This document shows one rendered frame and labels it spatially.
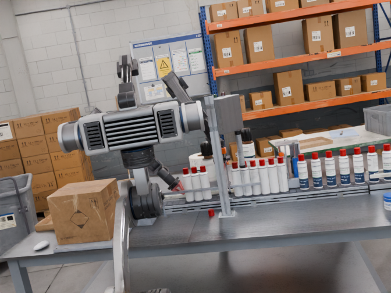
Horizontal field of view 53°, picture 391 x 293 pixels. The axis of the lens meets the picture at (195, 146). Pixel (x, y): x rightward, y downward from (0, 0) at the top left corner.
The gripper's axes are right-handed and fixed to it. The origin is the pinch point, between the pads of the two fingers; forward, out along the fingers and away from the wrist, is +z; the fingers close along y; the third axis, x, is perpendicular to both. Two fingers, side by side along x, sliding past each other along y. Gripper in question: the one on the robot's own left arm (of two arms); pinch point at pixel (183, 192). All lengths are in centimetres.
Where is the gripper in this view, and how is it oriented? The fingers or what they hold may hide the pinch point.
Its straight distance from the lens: 237.0
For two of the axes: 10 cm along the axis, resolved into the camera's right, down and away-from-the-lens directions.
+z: 7.3, 6.8, 0.6
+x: -6.7, 6.9, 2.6
